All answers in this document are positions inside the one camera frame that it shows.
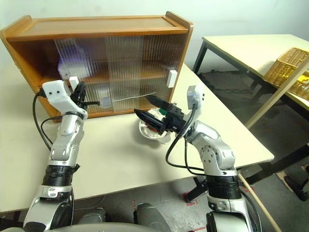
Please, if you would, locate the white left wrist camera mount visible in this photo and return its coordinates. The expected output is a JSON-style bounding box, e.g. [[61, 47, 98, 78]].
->
[[41, 80, 89, 119]]

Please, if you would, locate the brown wooden cabinet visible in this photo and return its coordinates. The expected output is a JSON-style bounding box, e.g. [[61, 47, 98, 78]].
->
[[0, 11, 195, 119]]

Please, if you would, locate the black table foot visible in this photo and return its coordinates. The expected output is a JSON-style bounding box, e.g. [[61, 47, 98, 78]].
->
[[185, 177, 208, 203]]

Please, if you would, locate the cream side table black frame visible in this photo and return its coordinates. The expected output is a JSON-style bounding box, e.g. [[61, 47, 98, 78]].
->
[[192, 33, 309, 187]]

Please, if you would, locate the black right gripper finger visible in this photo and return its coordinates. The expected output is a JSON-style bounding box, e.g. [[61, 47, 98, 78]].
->
[[145, 95, 171, 111], [134, 108, 167, 135]]

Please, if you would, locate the light wooden stick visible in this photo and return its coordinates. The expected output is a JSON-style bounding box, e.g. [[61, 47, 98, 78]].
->
[[238, 173, 282, 232]]

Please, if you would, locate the gray robot chest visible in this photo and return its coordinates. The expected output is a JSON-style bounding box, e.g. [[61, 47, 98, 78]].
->
[[52, 223, 169, 232]]

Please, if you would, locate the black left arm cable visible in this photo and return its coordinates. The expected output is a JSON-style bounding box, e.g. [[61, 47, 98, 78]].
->
[[32, 90, 65, 152]]

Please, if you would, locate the red green white toy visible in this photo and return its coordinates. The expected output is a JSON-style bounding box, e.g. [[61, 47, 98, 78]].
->
[[144, 107, 169, 133]]

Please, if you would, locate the black chair base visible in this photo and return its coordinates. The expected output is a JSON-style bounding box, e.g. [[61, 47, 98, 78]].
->
[[283, 175, 309, 201]]

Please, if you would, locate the gray right robot leg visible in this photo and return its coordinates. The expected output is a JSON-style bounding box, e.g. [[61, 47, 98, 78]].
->
[[134, 203, 169, 228]]

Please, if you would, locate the gray robot leg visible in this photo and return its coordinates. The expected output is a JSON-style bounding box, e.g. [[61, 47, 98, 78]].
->
[[134, 203, 169, 228], [77, 207, 107, 225]]

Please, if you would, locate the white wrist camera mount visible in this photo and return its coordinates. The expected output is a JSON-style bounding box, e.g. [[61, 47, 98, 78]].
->
[[41, 80, 89, 119], [177, 83, 206, 140]]

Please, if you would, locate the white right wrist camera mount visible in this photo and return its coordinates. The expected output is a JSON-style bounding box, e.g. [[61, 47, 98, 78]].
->
[[177, 83, 206, 140]]

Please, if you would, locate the white bottle blue label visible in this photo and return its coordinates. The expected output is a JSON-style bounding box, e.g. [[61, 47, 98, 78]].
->
[[99, 89, 113, 109]]

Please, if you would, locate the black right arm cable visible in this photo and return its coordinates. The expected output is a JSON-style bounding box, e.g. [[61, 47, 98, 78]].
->
[[165, 101, 208, 176]]

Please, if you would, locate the ribbed glass sliding door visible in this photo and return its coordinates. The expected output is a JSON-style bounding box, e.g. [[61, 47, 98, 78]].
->
[[54, 36, 145, 115], [104, 33, 188, 113]]

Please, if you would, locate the purple soft package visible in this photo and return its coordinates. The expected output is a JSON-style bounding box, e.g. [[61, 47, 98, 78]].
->
[[57, 45, 90, 79]]

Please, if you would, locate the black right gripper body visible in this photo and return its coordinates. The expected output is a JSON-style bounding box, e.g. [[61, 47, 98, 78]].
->
[[161, 102, 188, 133]]

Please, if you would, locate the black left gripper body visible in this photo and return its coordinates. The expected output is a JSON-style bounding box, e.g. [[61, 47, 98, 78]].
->
[[71, 96, 87, 110]]

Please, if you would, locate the cream slanted beam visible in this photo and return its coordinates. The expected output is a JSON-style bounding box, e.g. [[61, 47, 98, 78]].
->
[[244, 57, 309, 129]]

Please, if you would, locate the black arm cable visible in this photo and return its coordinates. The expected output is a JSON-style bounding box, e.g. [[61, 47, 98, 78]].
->
[[32, 90, 65, 152], [165, 101, 208, 176]]

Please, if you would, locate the yellow wicker basket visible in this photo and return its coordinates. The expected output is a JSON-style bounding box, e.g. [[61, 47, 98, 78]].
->
[[263, 47, 309, 101]]

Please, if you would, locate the gray left robot leg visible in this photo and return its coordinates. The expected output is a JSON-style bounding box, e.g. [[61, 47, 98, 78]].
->
[[77, 207, 107, 225]]

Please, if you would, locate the white bowl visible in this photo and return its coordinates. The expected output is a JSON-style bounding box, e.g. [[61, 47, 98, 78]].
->
[[139, 108, 171, 145]]

